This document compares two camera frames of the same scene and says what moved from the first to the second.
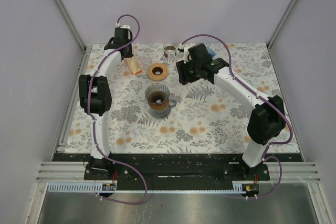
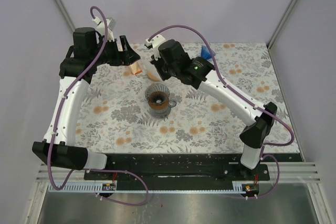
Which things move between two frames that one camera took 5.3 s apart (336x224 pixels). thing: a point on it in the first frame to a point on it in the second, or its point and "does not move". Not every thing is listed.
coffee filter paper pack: (132, 64) does not move
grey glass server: (163, 113) does not move
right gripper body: (190, 71) to (166, 71)
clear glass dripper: (157, 93) does not move
